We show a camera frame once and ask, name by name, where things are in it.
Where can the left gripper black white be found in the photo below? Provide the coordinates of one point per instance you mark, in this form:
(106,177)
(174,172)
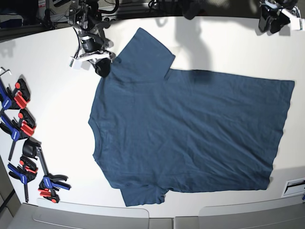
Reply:
(275,14)

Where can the white slotted table plate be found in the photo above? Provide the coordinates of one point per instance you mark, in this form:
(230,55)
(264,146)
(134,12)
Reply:
(293,187)

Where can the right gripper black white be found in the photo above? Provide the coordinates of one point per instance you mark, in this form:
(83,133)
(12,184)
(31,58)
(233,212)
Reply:
(96,51)

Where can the silver hex key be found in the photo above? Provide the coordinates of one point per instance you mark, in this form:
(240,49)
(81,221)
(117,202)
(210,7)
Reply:
(4,71)

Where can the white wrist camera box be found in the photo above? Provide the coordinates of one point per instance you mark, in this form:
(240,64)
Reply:
(297,24)
(74,63)

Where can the dark blue T-shirt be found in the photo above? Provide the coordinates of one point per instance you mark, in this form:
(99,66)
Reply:
(159,129)

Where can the blue red bar clamp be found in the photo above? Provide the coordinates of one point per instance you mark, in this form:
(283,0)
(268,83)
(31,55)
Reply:
(16,99)
(50,184)
(22,129)
(25,173)

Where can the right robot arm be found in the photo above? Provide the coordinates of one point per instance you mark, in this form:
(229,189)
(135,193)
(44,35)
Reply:
(86,20)

